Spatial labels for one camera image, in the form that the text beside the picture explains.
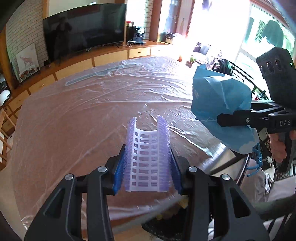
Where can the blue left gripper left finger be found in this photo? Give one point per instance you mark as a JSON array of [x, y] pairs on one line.
[[118, 170]]

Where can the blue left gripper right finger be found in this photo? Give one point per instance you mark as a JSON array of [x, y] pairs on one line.
[[176, 173]]

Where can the blue plastic bag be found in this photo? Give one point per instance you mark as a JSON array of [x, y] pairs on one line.
[[215, 93]]

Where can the right hand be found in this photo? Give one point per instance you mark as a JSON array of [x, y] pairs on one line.
[[277, 148]]

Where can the black metal chair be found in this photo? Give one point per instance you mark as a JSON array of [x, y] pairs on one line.
[[227, 67]]

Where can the hanging green shirt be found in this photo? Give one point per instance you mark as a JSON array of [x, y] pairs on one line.
[[273, 33]]

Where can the small potted plant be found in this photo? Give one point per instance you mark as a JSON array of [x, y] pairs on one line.
[[191, 61]]

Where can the black coffee machine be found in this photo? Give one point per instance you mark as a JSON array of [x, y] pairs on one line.
[[134, 34]]

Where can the white dome lamp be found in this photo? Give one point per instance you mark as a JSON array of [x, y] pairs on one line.
[[4, 96]]

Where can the framed animal picture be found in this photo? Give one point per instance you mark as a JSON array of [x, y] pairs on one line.
[[27, 62]]

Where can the black flat television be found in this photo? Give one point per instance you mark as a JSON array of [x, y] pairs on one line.
[[83, 28]]

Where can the black camera box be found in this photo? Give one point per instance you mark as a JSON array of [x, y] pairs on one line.
[[278, 70]]

